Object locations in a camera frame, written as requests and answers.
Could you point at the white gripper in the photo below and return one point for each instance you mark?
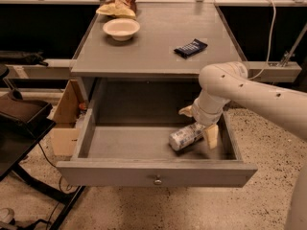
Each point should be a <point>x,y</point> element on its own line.
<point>203,116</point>

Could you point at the clear plastic water bottle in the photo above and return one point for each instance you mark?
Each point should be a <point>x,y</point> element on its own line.
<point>186,136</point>

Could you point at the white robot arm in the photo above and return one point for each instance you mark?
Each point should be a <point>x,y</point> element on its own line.
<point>270,125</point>

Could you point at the round metal drawer knob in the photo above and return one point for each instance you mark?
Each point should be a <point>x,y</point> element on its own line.
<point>157,181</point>

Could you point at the grey open drawer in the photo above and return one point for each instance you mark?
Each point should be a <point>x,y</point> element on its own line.
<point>124,140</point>

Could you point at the dark blue snack packet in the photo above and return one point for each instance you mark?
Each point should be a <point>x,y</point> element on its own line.
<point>191,49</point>

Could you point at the grey wooden cabinet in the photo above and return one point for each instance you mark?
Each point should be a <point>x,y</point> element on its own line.
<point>150,54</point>

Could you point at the white paper bowl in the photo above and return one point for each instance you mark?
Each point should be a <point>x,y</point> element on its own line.
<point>121,29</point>

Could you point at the cardboard box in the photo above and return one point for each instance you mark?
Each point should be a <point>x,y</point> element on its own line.
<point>64,134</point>

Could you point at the yellow crumpled chip bag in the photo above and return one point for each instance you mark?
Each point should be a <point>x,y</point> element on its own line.
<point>116,10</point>

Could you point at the black bag on ledge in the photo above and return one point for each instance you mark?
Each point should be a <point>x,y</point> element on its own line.
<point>21,57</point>

